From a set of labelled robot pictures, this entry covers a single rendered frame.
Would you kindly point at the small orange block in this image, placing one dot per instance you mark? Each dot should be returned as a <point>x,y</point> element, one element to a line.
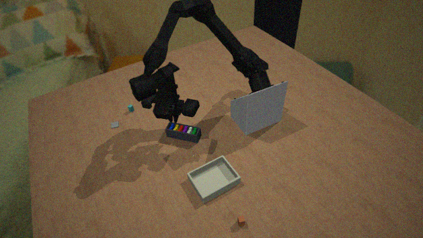
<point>241,220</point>

